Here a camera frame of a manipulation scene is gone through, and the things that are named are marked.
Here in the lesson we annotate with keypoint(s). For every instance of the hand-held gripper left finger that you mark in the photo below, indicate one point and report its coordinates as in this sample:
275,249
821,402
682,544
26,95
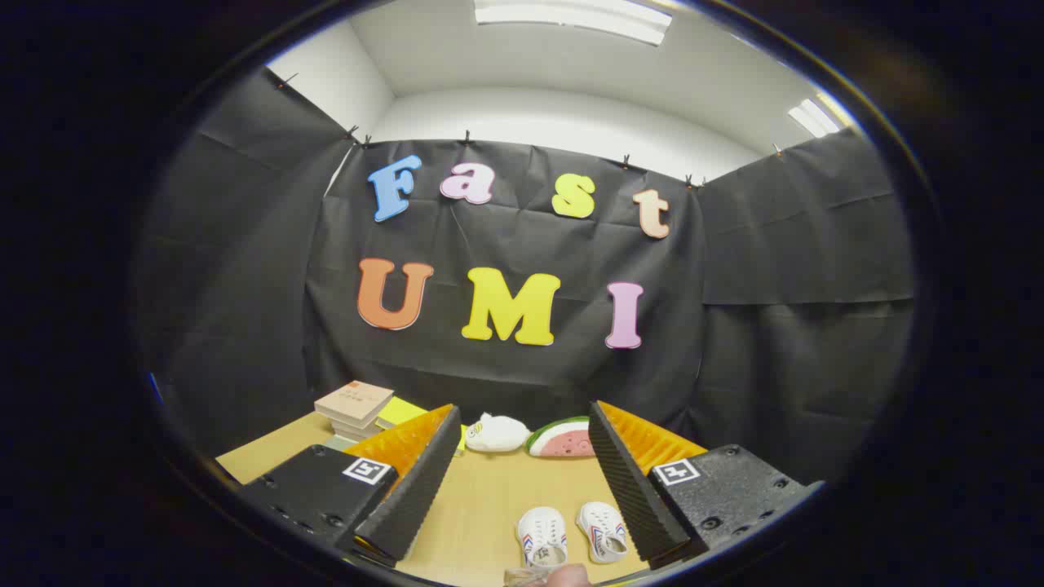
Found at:
412,497

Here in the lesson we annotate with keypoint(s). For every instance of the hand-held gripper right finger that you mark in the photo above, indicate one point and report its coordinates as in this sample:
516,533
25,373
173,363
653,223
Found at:
628,489

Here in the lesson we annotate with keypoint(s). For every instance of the white canvas shoe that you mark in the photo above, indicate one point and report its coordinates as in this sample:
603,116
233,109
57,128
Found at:
602,526
542,530

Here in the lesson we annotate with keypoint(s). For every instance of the watermelon slice plush toy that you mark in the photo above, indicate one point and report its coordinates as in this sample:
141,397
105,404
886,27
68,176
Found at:
563,442

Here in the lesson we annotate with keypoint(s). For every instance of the grey book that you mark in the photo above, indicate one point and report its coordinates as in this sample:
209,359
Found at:
352,436

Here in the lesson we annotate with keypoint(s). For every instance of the yellow book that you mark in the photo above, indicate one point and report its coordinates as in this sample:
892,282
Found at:
400,412

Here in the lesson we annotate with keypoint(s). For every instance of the white book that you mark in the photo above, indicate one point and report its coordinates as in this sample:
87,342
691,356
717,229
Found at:
355,427

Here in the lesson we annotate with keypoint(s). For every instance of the white plush toy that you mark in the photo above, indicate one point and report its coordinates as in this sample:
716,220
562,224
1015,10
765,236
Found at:
499,434

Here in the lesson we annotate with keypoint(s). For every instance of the small ceiling light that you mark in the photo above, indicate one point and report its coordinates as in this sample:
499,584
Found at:
816,118

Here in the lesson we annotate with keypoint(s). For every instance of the long ceiling light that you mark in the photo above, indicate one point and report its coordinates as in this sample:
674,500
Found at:
571,16

